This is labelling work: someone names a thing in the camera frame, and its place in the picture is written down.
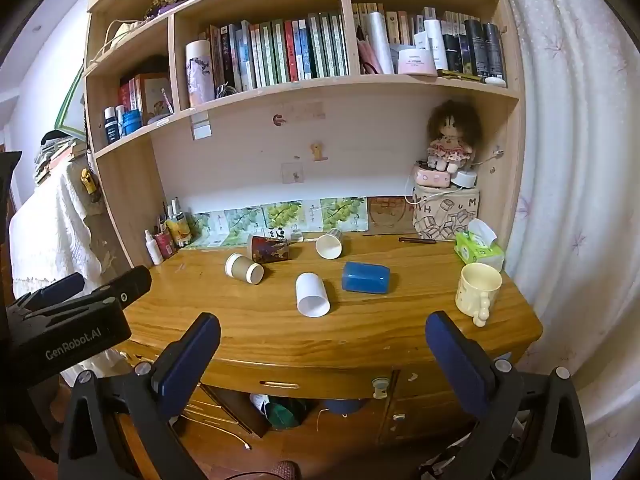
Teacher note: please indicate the blue plastic cup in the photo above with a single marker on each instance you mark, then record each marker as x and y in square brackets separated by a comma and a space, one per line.
[366, 278]

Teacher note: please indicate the orange card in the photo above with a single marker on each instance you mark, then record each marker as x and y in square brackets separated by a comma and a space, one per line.
[390, 212]

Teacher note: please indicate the red books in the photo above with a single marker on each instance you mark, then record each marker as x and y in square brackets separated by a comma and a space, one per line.
[127, 94]

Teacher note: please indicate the curly-haired rag doll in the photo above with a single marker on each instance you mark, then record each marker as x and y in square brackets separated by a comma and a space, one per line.
[450, 132]

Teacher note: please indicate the white thread spool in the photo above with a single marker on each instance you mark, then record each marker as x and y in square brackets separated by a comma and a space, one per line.
[380, 389]

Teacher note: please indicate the row of green leaf cards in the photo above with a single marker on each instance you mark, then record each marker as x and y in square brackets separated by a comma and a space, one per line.
[280, 215]

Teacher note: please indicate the purple dried flowers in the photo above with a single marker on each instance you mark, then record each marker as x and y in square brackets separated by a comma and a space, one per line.
[162, 5]

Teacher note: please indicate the stack of old books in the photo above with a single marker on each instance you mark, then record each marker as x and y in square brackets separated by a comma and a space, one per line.
[57, 152]

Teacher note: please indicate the yellow toy figure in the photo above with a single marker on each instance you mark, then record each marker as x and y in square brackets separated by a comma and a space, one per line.
[89, 182]

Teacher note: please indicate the yellow bottle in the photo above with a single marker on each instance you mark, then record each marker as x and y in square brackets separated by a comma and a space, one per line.
[180, 230]

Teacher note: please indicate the blue lidded jar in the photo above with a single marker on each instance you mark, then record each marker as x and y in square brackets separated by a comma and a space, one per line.
[133, 122]

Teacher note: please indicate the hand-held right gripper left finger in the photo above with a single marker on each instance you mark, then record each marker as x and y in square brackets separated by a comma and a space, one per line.
[192, 360]

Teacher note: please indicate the green bag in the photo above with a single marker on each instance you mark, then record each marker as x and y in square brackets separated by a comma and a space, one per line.
[282, 412]

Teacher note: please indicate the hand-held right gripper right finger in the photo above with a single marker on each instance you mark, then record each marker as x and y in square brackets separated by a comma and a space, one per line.
[456, 360]

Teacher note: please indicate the white dotted curtain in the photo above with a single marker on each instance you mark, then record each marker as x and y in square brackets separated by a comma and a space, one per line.
[575, 185]

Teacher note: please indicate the pink small device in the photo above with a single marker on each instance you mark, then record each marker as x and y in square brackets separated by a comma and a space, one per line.
[430, 176]

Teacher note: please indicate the cream ceramic mug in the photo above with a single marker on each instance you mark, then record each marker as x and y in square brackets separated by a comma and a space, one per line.
[477, 290]

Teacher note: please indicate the row of beige and black books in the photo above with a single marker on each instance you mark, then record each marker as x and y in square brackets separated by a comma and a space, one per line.
[475, 42]

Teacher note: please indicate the white spray bottle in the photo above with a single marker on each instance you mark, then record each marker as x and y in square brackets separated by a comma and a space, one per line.
[153, 250]

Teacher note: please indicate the white round device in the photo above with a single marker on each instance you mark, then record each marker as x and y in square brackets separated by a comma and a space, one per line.
[465, 178]

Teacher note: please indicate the white lace cloth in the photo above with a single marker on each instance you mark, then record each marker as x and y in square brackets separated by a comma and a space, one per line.
[55, 225]

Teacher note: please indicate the white flask with pink print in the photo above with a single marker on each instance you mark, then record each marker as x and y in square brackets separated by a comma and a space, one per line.
[200, 75]

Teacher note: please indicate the brown paper cup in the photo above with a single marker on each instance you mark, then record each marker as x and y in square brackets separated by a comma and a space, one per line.
[242, 267]

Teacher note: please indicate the white wall box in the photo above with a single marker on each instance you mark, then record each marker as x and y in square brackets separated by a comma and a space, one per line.
[202, 125]

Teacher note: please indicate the white plastic cup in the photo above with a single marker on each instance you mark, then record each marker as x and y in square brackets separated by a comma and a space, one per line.
[311, 297]

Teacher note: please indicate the dark pen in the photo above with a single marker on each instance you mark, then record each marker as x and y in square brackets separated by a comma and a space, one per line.
[417, 240]

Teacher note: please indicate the white and pink cream jar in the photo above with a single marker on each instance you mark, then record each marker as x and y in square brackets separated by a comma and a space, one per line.
[416, 62]

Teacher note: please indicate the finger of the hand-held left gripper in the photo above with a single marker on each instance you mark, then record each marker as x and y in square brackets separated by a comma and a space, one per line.
[55, 290]
[131, 284]

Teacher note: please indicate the white paper cup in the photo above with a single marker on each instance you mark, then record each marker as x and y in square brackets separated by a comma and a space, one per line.
[329, 245]

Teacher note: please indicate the beige cloth bag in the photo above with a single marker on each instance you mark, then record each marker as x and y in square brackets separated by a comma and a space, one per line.
[125, 34]

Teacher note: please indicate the red knitted slipper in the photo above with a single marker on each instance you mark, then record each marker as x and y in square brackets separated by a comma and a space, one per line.
[286, 471]

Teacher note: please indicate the dark small bottle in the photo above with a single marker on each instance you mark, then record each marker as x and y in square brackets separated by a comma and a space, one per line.
[111, 127]

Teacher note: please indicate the dark red patterned cup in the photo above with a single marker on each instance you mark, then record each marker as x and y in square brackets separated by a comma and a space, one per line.
[269, 250]

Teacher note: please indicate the green tissue pack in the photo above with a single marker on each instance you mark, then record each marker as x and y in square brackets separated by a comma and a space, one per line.
[480, 252]

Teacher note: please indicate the wooden desk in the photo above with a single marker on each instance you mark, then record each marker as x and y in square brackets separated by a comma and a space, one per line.
[390, 330]

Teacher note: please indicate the printed cardboard box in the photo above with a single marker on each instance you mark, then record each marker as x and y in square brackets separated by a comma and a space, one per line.
[445, 215]

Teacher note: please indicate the white cosmetic bottle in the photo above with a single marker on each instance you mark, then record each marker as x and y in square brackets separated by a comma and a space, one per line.
[436, 42]

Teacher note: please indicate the wooden bookshelf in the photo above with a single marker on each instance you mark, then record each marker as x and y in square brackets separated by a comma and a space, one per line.
[310, 97]

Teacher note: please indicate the clear plastic roll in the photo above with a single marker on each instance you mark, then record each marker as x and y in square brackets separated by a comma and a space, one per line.
[380, 42]

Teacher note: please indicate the row of green and blue books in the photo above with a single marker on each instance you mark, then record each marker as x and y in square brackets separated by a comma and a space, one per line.
[295, 50]

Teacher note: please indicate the green framed picture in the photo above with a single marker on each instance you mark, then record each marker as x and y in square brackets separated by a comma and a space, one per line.
[72, 105]

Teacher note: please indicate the brown framed picture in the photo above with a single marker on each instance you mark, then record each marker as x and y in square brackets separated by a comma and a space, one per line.
[156, 92]

